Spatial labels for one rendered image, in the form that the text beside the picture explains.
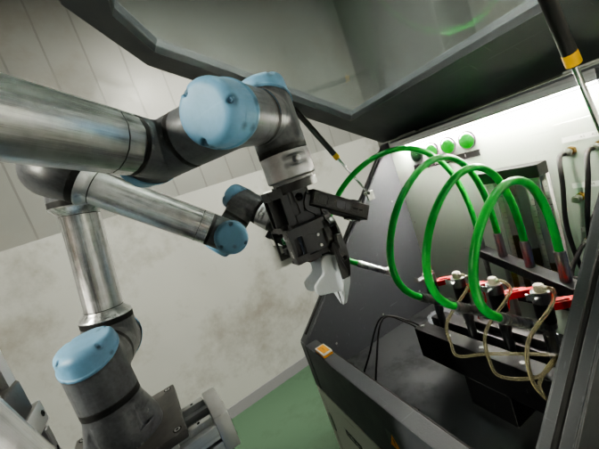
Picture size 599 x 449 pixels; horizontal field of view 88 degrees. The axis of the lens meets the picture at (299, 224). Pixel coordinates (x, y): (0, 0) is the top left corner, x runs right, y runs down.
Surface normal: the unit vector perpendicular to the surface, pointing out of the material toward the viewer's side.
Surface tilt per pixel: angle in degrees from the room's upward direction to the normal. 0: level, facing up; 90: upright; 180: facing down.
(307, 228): 90
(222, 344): 90
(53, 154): 152
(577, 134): 90
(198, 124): 90
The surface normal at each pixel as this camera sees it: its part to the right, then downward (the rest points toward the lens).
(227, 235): 0.30, 0.04
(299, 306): 0.48, -0.04
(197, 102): -0.36, 0.26
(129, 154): 0.80, 0.50
